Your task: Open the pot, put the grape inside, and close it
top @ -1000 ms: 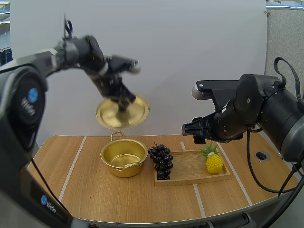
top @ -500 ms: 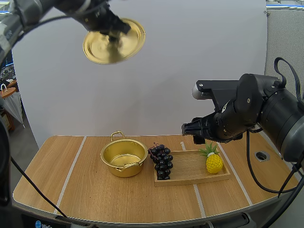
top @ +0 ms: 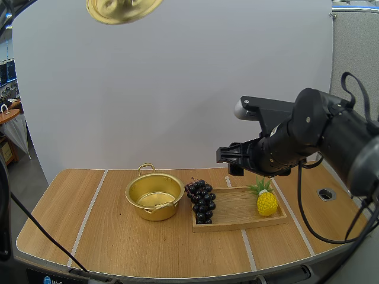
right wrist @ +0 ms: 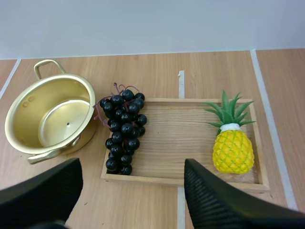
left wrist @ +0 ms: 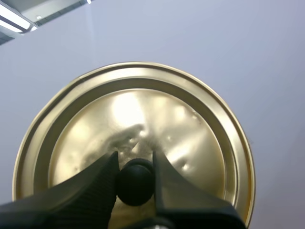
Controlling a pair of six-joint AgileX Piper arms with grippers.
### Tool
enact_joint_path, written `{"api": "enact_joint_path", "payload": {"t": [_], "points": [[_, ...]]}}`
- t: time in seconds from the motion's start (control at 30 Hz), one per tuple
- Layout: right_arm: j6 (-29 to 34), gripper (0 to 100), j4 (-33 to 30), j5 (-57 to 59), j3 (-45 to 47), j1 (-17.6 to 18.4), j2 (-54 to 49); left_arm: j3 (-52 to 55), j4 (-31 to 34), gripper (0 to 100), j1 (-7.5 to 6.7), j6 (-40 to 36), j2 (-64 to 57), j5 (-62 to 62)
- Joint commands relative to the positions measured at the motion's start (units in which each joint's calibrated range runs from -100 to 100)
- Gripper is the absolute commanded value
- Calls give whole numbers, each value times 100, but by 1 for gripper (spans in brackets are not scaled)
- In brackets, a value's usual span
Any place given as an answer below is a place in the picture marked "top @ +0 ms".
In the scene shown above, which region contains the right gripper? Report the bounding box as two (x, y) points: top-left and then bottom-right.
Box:
(216, 136), (275, 178)

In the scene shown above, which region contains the gold pot lid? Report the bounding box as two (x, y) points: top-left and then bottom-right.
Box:
(86, 0), (164, 25)

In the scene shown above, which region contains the shallow wooden tray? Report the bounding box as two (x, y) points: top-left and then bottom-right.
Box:
(191, 185), (288, 234)

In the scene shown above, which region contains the bunch of dark toy grapes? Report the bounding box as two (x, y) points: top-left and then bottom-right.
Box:
(184, 177), (217, 225)

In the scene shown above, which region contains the yellow toy pineapple green crown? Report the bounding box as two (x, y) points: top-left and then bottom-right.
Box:
(247, 177), (279, 217)

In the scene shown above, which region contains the grey partition panel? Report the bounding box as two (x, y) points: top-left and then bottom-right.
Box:
(330, 11), (379, 122)

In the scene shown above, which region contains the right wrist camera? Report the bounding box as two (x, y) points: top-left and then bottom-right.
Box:
(233, 95), (297, 137)

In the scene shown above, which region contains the black cable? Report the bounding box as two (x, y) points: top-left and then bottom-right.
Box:
(10, 191), (89, 272)
(341, 72), (379, 122)
(297, 153), (379, 245)

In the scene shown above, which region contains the gold pot with two handles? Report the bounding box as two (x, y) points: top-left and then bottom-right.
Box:
(125, 163), (186, 222)

